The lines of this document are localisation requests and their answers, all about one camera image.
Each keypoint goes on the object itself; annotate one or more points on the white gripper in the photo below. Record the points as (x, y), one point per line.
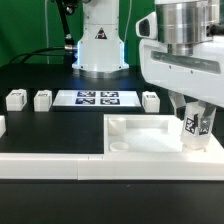
(199, 76)

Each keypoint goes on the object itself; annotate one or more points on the white square table top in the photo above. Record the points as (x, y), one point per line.
(149, 134)

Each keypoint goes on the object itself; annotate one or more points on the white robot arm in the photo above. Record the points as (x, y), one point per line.
(181, 47)

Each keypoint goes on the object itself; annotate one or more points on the white marker sheet with tags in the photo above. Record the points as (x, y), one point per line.
(93, 98)

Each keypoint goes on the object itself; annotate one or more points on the white U-shaped fence frame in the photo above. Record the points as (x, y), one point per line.
(68, 146)

